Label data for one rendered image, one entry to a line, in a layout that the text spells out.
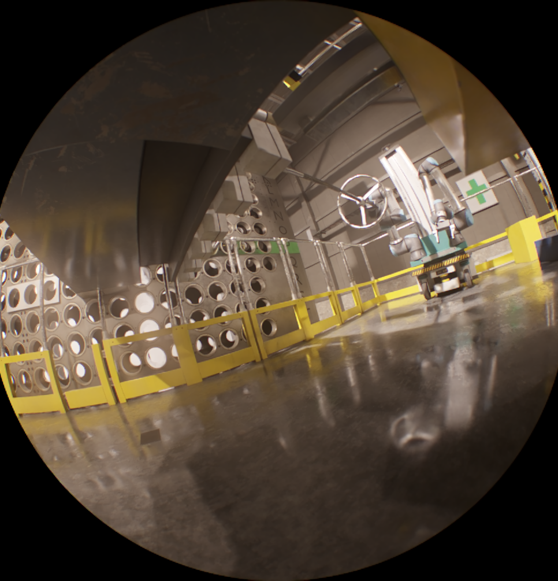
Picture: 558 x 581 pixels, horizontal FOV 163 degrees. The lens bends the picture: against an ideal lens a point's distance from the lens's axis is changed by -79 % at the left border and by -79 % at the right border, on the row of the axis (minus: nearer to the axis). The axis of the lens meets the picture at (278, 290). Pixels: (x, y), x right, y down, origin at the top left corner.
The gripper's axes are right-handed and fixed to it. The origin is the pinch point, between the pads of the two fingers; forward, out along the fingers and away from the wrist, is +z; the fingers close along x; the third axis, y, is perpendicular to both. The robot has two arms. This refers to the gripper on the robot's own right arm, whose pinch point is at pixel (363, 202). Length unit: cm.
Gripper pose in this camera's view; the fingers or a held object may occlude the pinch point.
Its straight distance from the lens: 141.1
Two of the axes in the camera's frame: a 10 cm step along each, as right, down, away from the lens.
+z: -7.7, 1.4, -6.3
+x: 6.4, 0.3, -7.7
